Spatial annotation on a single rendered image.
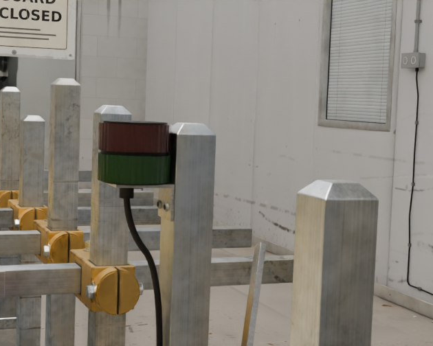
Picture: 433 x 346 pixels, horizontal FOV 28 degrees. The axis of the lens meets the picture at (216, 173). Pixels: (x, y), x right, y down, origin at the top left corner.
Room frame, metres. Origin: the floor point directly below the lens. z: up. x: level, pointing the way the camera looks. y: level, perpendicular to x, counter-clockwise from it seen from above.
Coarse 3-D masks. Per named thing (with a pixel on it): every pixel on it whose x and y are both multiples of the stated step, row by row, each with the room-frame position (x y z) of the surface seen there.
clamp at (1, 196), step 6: (0, 192) 1.62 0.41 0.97; (6, 192) 1.61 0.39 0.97; (12, 192) 1.61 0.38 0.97; (18, 192) 1.64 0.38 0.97; (0, 198) 1.61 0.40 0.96; (6, 198) 1.61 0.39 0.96; (12, 198) 1.61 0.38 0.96; (18, 198) 1.62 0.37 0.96; (0, 204) 1.60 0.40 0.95; (6, 204) 1.61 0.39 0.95
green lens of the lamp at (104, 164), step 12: (108, 156) 0.69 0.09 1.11; (120, 156) 0.68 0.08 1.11; (132, 156) 0.68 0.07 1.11; (168, 156) 0.70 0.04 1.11; (108, 168) 0.69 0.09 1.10; (120, 168) 0.68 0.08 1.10; (132, 168) 0.68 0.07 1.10; (144, 168) 0.68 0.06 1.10; (156, 168) 0.69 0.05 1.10; (168, 168) 0.70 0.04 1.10; (108, 180) 0.69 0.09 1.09; (120, 180) 0.68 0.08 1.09; (132, 180) 0.68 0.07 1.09; (144, 180) 0.68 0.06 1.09; (156, 180) 0.69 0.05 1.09; (168, 180) 0.70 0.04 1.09
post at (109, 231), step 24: (96, 120) 0.95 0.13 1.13; (96, 144) 0.95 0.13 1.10; (96, 168) 0.95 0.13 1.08; (96, 192) 0.95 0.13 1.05; (96, 216) 0.94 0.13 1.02; (120, 216) 0.95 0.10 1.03; (96, 240) 0.94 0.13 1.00; (120, 240) 0.95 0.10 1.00; (96, 264) 0.94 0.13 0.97; (120, 264) 0.95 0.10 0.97; (96, 312) 0.94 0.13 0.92; (96, 336) 0.94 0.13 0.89; (120, 336) 0.95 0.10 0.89
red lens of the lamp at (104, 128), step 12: (108, 132) 0.69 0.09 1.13; (120, 132) 0.68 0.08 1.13; (132, 132) 0.68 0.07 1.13; (144, 132) 0.68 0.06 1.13; (156, 132) 0.69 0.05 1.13; (168, 132) 0.70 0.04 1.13; (108, 144) 0.69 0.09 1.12; (120, 144) 0.68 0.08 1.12; (132, 144) 0.68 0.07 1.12; (144, 144) 0.68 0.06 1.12; (156, 144) 0.69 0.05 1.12; (168, 144) 0.70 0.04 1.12
